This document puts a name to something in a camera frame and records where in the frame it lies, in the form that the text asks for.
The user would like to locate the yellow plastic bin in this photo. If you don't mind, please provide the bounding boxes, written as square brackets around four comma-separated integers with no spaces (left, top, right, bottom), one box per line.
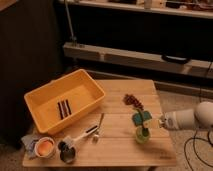
[24,69,105,135]

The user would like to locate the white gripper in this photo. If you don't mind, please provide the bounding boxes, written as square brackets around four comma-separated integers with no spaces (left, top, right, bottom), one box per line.
[143,112,175,130]

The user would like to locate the green plastic cup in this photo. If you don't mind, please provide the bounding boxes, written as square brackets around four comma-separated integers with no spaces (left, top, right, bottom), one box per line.
[135,126,150,144]

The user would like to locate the brown grape bunch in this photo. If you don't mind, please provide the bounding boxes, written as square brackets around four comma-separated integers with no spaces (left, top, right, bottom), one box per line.
[123,94,144,110]

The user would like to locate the teal sponge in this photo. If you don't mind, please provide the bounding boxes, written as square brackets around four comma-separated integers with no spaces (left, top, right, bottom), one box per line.
[132,111,152,126]

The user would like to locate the grey blue cloth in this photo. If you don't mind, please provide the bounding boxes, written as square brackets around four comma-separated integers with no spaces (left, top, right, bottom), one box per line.
[21,134,41,159]

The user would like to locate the black floor cables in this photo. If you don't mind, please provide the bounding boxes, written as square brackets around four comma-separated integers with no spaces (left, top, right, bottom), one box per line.
[183,63,213,171]

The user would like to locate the small metal cup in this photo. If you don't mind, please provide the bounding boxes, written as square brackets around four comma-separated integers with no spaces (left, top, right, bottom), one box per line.
[60,147,76,163]

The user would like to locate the black handle on shelf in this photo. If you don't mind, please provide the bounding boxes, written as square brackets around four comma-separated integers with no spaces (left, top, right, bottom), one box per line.
[161,55,191,64]

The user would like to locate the white dish brush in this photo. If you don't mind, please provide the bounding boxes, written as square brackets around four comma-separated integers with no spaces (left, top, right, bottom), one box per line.
[58,125,98,150]

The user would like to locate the metal fork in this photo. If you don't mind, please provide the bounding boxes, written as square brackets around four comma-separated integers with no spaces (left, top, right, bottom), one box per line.
[93,113,105,143]

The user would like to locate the white bowl orange inside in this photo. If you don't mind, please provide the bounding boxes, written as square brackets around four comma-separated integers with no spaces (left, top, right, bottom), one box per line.
[34,137,55,158]

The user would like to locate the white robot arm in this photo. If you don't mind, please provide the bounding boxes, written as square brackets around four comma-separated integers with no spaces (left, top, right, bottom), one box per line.
[143,101,213,131]

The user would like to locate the green pepper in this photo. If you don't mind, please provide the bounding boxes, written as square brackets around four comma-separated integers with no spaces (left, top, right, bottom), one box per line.
[132,108,150,137]

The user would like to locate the dark striped bar block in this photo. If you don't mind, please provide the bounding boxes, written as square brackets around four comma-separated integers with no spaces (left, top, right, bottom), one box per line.
[57,100,72,119]

